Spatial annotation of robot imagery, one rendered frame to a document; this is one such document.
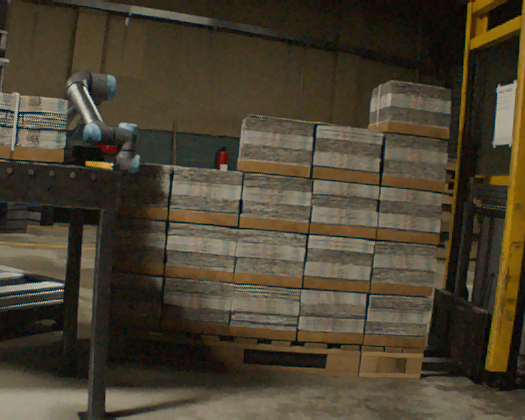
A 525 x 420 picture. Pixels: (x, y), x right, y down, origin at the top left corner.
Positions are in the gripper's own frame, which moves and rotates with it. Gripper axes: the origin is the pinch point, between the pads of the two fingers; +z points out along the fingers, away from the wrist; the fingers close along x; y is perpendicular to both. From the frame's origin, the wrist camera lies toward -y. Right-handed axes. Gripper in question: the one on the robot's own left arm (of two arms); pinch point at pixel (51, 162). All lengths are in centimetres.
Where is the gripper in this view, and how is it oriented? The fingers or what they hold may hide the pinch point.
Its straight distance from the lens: 278.0
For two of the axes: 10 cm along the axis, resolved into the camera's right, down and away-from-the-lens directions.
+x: 4.3, 1.0, -8.9
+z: -8.9, -0.7, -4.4
